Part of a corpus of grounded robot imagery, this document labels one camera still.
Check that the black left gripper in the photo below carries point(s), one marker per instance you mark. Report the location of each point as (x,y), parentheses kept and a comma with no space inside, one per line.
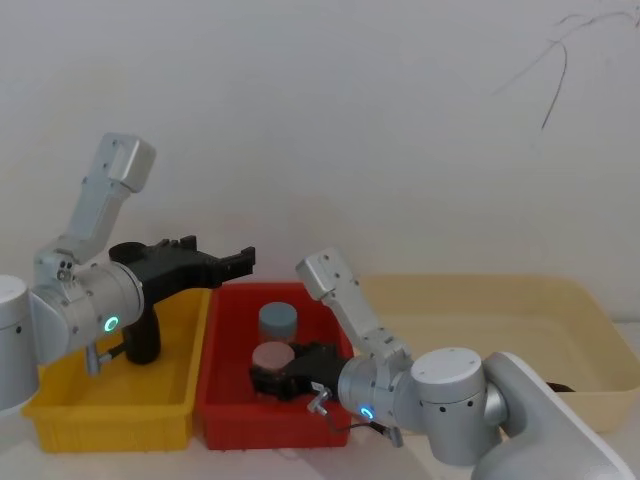
(170,267)

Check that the cream plastic tray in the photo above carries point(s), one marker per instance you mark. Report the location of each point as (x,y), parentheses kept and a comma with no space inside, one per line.
(500,320)

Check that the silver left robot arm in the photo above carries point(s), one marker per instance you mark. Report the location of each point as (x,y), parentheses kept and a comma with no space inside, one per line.
(75,305)

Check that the clear jar with grey-blue lid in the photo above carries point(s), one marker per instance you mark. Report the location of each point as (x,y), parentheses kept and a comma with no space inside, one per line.
(278,320)

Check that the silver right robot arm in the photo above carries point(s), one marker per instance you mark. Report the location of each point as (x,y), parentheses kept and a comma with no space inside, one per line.
(450,390)

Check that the small dark brown object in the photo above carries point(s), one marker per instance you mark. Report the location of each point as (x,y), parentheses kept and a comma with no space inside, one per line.
(561,387)

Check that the red plastic bin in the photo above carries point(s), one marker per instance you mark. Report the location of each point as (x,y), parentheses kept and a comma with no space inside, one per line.
(230,400)

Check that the yellow plastic bin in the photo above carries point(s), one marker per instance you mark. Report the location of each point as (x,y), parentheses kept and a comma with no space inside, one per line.
(110,400)

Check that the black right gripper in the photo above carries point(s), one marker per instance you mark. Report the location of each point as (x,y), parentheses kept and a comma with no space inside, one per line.
(317,372)

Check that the clear jar with pink lid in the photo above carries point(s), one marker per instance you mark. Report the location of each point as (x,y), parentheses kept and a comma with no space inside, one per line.
(272,357)

